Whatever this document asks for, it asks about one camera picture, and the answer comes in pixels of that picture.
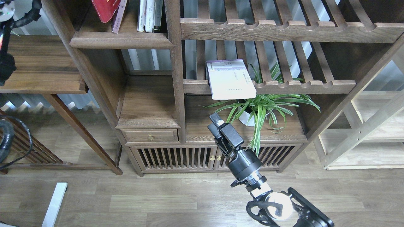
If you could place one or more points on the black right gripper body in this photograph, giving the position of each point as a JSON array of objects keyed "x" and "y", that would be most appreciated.
[{"x": 244, "y": 164}]

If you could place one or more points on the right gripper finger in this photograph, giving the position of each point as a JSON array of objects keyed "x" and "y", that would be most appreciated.
[
  {"x": 214, "y": 131},
  {"x": 217, "y": 120}
]

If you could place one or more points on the white lavender book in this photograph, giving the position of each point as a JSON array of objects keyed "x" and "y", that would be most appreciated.
[{"x": 230, "y": 80}]

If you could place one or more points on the maroon book chinese title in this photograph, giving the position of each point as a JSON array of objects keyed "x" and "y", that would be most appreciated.
[{"x": 117, "y": 20}]

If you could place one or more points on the red book white pages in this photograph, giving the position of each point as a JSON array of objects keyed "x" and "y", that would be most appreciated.
[{"x": 105, "y": 9}]

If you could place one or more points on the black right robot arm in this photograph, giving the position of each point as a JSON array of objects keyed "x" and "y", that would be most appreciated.
[{"x": 267, "y": 206}]

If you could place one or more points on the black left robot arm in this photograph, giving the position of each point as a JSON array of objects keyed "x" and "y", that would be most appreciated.
[{"x": 7, "y": 67}]

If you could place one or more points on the light wooden shelf unit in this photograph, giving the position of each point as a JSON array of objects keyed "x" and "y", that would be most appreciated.
[{"x": 374, "y": 139}]

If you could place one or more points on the white plant pot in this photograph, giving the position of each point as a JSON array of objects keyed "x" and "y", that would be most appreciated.
[{"x": 246, "y": 119}]

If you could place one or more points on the green spider plant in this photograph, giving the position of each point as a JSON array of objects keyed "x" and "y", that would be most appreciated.
[{"x": 271, "y": 107}]

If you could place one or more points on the dark wooden bookshelf cabinet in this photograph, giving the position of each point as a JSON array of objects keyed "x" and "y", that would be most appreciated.
[{"x": 157, "y": 83}]

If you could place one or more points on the white upright book middle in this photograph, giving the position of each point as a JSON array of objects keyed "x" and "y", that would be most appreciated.
[{"x": 149, "y": 17}]

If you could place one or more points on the white upright book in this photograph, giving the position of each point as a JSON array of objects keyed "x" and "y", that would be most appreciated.
[
  {"x": 142, "y": 16},
  {"x": 149, "y": 17}
]

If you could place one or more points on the dark spine upright book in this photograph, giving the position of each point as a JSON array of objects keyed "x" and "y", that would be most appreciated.
[{"x": 157, "y": 17}]

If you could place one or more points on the white upright book left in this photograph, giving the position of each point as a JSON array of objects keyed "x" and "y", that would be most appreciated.
[{"x": 142, "y": 16}]

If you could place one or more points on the white metal bar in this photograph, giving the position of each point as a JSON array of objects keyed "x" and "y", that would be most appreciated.
[{"x": 55, "y": 204}]

